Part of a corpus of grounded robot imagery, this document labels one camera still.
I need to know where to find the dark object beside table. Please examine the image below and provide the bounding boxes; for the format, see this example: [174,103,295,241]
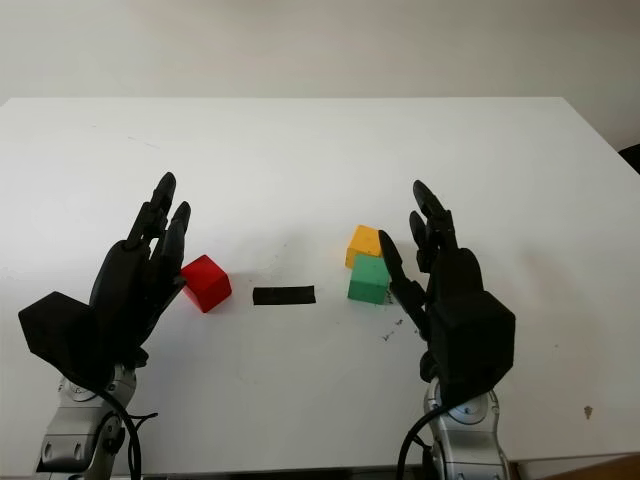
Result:
[618,144,640,176]

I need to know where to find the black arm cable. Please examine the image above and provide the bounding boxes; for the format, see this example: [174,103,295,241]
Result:
[396,403,442,480]
[93,388,159,477]

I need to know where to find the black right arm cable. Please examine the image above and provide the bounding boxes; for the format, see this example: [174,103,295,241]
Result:
[396,403,442,480]

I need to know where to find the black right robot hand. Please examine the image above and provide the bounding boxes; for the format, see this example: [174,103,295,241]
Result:
[378,179,489,384]

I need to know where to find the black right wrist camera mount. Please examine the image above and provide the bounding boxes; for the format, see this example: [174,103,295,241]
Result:
[425,289,517,409]

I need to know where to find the red wooden block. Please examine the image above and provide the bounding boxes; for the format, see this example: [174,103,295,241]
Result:
[179,253,233,314]

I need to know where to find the green wooden block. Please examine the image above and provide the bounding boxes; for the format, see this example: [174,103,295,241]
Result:
[347,253,392,305]

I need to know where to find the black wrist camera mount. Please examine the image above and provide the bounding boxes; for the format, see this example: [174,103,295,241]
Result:
[17,291,117,392]
[425,289,517,409]

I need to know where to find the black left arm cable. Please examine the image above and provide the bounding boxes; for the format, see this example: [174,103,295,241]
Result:
[93,388,159,477]

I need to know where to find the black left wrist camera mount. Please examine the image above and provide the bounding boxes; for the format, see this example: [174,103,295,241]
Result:
[17,291,117,392]

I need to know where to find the black tape strip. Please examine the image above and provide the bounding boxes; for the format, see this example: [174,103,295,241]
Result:
[252,285,317,307]

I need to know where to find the yellow wooden block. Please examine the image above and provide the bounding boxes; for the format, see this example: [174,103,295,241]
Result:
[344,224,385,272]

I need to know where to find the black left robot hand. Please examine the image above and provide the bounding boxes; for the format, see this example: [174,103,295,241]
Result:
[88,171,194,369]

